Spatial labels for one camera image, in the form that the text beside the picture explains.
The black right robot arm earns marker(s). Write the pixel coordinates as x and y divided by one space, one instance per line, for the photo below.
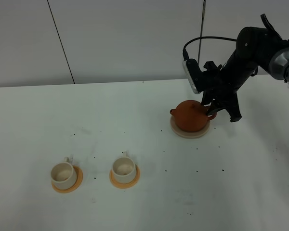
255 47

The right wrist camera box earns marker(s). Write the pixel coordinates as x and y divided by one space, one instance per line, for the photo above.
194 75

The right white teacup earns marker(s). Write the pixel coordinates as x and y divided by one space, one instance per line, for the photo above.
124 170

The left orange saucer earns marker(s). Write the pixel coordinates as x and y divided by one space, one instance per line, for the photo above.
76 184

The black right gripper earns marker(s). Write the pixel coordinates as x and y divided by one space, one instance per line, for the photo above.
231 77

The white teacup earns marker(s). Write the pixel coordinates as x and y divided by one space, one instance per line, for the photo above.
63 175
124 170

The beige round teapot coaster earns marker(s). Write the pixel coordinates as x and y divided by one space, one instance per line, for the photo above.
188 135

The orange saucer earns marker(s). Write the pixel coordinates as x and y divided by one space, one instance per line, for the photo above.
76 184
135 180

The left white teacup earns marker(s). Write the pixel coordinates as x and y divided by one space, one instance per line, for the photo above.
63 175

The right orange saucer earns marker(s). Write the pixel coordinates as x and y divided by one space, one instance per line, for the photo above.
135 180

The brown clay teapot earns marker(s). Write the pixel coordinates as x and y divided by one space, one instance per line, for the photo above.
191 116

